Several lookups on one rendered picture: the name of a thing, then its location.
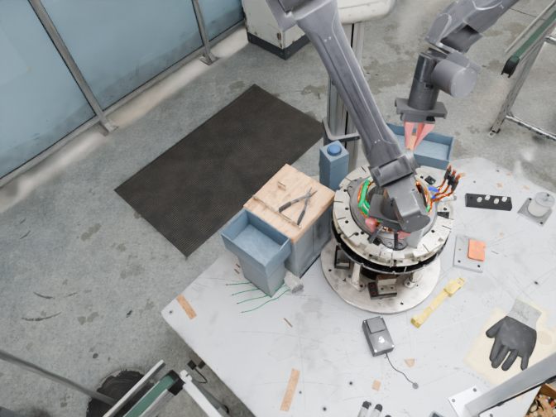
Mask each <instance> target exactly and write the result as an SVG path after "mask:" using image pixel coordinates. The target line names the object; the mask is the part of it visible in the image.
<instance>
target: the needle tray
mask: <svg viewBox="0 0 556 417"><path fill-rule="evenodd" d="M386 125H387V126H388V127H389V128H390V129H391V130H392V131H393V132H394V134H395V136H396V137H397V139H398V141H399V143H400V145H401V147H402V149H403V150H405V127H404V126H400V125H396V124H392V123H388V122H386ZM453 142H454V136H449V135H445V134H441V133H437V132H429V133H428V134H427V135H426V136H425V137H424V138H423V139H422V140H421V142H420V143H419V145H418V146H417V147H416V148H415V149H414V150H413V155H414V157H415V160H416V162H417V165H418V167H419V168H420V167H421V166H422V165H424V166H428V167H432V168H435V169H440V170H446V169H447V168H448V164H449V162H450V157H451V154H452V149H453Z"/></svg>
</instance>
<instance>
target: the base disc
mask: <svg viewBox="0 0 556 417"><path fill-rule="evenodd" d="M336 245H337V243H336V241H335V239H334V236H333V238H332V240H331V241H330V242H329V243H328V244H327V246H326V247H325V248H324V249H323V250H322V251H321V252H320V260H321V266H322V269H323V272H324V276H325V278H326V280H327V281H328V283H329V284H330V286H331V287H332V288H333V290H334V291H335V292H336V293H337V294H338V295H339V296H340V297H341V298H343V299H344V300H345V301H347V302H348V303H349V304H351V305H353V306H355V307H357V308H359V309H363V310H366V311H369V312H372V313H378V314H394V313H399V312H403V311H406V310H408V309H412V308H414V307H415V306H417V305H419V304H421V303H422V302H423V301H424V300H426V299H427V298H428V297H429V295H430V294H431V293H432V291H433V290H434V288H435V286H436V285H437V283H438V280H439V275H440V269H441V262H440V256H439V257H438V259H437V260H435V261H434V262H433V263H432V264H430V265H429V266H427V267H425V266H424V269H422V271H421V272H420V273H421V278H420V279H419V281H418V282H417V283H416V284H415V285H414V287H413V288H412V289H408V288H407V287H406V286H405V284H404V281H405V280H406V279H407V278H408V277H409V275H410V274H411V273H408V274H403V275H399V276H398V277H396V278H397V279H396V281H395V286H396V289H397V291H396V292H397V296H396V297H390V298H383V299H375V300H371V297H370V294H369V290H368V286H367V284H368V282H375V280H371V279H369V278H367V277H365V276H364V275H363V274H362V273H361V281H362V282H364V283H365V288H364V289H363V290H357V289H356V288H355V287H353V286H352V285H351V284H349V283H348V282H347V281H346V276H347V275H348V274H351V273H352V272H353V267H354V263H353V260H351V259H350V269H349V270H346V269H338V268H334V262H335V252H336ZM383 305H384V306H383Z"/></svg>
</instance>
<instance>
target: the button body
mask: <svg viewBox="0 0 556 417"><path fill-rule="evenodd" d="M332 144H336V145H339V146H341V147H342V149H343V151H342V153H341V155H339V156H330V155H329V154H328V153H327V148H328V146H330V145H332ZM348 160H349V153H348V151H347V150H346V149H345V148H344V147H343V145H342V144H341V143H340V142H339V140H337V141H334V142H332V143H330V144H328V145H326V146H323V147H321V148H319V183H320V184H322V185H324V186H326V187H327V188H329V189H331V190H332V191H334V192H335V193H336V191H337V190H340V189H341V188H339V185H340V184H341V182H342V181H343V180H344V178H345V179H346V176H347V175H348Z"/></svg>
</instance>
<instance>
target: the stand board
mask: <svg viewBox="0 0 556 417"><path fill-rule="evenodd" d="M278 181H279V182H281V183H282V184H283V185H285V186H286V190H283V189H282V188H280V187H279V186H278V185H277V182H278ZM311 187H312V189H311V191H310V193H311V194H312V193H313V192H315V191H316V190H318V192H317V193H315V194H314V195H313V196H311V197H310V198H309V201H310V205H307V209H306V212H305V215H304V217H303V219H302V221H301V223H300V224H299V225H300V226H301V230H300V229H298V228H297V227H296V226H294V225H293V224H291V223H289V222H288V221H286V220H284V219H283V218H282V217H280V216H279V215H277V214H276V213H274V212H272V211H271V210H269V209H268V208H267V207H265V206H264V205H262V204H260V203H259V202H257V201H256V200H255V199H254V198H251V199H250V200H249V201H247V202H246V203H245V204H244V205H243V207H244V209H245V208H247V209H249V210H250V211H252V212H253V213H254V214H256V215H257V216H258V217H260V218H262V219H263V220H265V221H266V222H268V223H269V224H270V225H272V226H273V227H275V228H277V229H278V230H280V231H281V232H282V233H284V234H285V235H286V236H288V237H290V240H291V242H292V243H294V244H295V243H296V242H297V241H298V240H299V239H300V237H301V236H302V235H303V234H304V233H305V232H306V231H307V229H308V228H309V227H310V226H311V225H312V224H313V223H314V221H315V220H316V219H317V218H318V217H319V216H320V215H321V214H322V212H323V211H324V210H325V209H326V208H327V207H328V206H329V205H330V204H331V203H332V202H333V201H334V197H335V194H336V193H335V192H334V191H332V190H331V189H329V188H327V187H326V186H324V185H322V184H320V183H319V182H317V181H316V180H313V179H311V178H310V177H308V176H307V175H305V174H303V173H302V172H300V171H298V170H297V169H295V168H293V167H292V166H290V165H287V164H286V165H285V166H283V167H282V168H281V169H280V170H279V171H278V172H277V173H276V174H275V175H274V176H273V177H272V178H271V179H270V180H269V181H268V182H267V183H266V184H265V185H264V186H263V187H262V188H261V189H260V190H259V191H258V192H257V193H256V194H255V196H256V197H257V198H259V199H261V200H262V201H264V202H265V203H267V204H269V205H270V206H271V207H272V208H274V209H276V210H277V211H279V207H280V206H282V205H284V204H286V203H287V202H289V201H292V200H294V199H297V198H299V197H302V196H304V195H306V194H307V192H308V191H309V189H310V188H311ZM303 208H304V202H303V201H299V202H298V203H295V204H292V205H291V206H290V207H289V208H287V209H285V210H284V211H282V212H281V213H283V214H284V215H285V216H286V217H288V218H290V219H291V220H293V221H294V222H296V223H297V220H298V218H299V216H300V214H301V212H302V210H303Z"/></svg>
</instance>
